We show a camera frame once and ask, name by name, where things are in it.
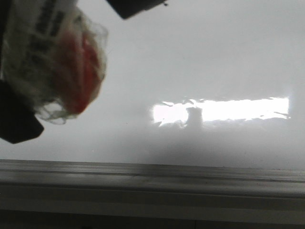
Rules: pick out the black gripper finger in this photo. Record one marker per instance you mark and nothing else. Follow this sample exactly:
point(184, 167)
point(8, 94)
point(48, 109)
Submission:
point(17, 122)
point(128, 8)

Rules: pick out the white marker with red magnet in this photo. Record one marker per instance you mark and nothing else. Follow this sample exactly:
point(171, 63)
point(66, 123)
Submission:
point(53, 57)

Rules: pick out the white whiteboard with aluminium frame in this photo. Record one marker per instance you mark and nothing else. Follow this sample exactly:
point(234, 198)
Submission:
point(201, 116)

